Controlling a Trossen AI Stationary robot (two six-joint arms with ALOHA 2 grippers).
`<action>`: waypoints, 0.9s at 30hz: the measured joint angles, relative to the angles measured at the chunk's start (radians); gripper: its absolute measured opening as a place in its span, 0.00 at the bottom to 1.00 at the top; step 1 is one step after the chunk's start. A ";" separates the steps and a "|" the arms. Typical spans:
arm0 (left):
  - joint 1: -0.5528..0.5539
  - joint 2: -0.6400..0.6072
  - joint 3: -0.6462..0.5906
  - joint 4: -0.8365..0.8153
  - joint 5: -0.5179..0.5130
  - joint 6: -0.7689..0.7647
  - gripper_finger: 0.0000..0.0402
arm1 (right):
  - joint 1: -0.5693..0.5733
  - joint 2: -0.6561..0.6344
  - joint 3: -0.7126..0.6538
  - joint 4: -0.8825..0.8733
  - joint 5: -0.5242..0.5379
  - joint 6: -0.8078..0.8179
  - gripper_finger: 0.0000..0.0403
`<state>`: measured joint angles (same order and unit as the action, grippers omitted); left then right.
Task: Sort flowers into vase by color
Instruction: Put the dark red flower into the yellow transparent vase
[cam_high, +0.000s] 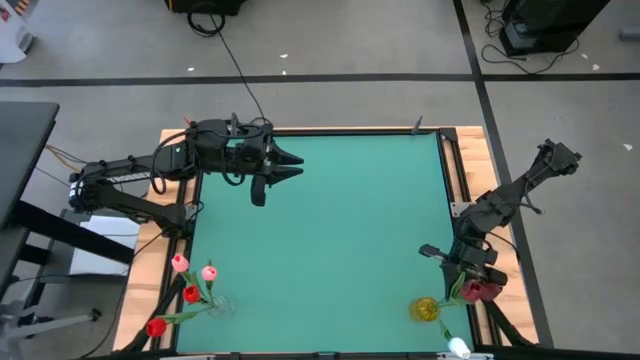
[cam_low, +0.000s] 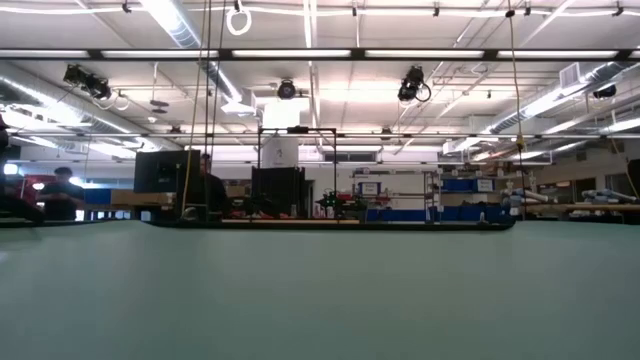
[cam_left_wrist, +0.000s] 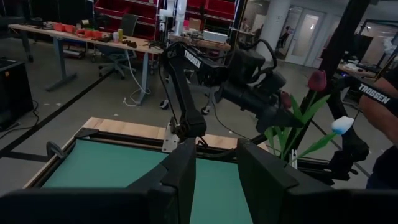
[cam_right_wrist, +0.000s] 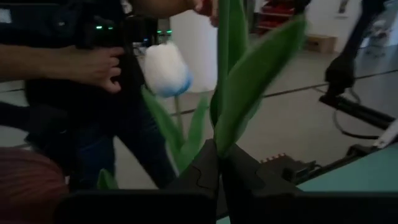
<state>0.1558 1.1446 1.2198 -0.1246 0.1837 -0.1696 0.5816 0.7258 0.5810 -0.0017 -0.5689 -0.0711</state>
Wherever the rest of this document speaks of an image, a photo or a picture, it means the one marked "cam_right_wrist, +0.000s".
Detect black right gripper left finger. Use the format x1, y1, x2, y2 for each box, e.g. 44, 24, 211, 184
169, 139, 221, 224

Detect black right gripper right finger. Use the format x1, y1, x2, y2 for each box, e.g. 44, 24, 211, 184
221, 142, 305, 224

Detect white artificial tulip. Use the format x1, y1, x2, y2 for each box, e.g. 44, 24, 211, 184
141, 42, 211, 175

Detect person's forearm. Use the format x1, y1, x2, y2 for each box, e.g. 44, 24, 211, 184
0, 43, 78, 82

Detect person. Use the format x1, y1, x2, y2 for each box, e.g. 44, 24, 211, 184
0, 0, 178, 191

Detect white board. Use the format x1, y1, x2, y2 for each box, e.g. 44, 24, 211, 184
170, 9, 219, 94

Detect black floor stand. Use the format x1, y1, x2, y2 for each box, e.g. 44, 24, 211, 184
318, 0, 398, 131

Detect person's hand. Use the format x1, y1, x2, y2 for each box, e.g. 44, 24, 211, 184
67, 46, 126, 95

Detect cardboard box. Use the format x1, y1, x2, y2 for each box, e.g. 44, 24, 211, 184
305, 33, 338, 54

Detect red shelf rack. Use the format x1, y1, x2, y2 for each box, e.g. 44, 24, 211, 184
256, 0, 296, 30

